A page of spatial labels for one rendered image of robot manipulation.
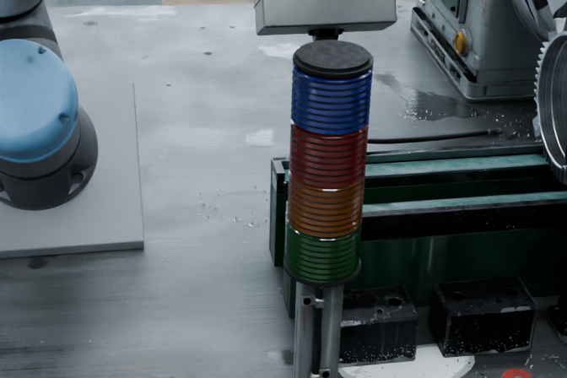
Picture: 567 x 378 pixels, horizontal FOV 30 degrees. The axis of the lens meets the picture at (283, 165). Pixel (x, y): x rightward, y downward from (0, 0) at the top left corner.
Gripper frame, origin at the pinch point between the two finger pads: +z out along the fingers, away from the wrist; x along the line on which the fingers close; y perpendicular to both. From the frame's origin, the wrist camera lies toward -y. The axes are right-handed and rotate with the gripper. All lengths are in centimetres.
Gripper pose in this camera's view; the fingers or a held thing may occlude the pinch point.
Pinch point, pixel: (541, 24)
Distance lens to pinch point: 125.3
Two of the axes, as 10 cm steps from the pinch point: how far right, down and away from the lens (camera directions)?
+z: 4.7, 7.3, 5.0
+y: 8.7, -4.9, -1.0
